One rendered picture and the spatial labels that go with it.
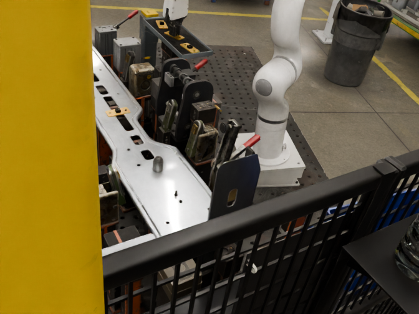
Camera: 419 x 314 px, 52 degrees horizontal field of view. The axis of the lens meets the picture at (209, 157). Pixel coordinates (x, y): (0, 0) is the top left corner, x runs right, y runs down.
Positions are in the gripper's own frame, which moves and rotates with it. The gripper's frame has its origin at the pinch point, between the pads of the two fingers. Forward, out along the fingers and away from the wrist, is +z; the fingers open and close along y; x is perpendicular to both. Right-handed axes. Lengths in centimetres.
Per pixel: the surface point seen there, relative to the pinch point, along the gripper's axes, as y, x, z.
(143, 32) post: -5.7, -24.0, 11.0
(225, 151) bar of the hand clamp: 41, 60, 5
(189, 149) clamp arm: 36, 43, 18
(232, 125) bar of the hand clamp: 39, 60, -2
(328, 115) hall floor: -196, 5, 119
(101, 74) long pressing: 25.3, -15.3, 18.4
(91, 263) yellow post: 118, 104, -53
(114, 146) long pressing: 52, 25, 19
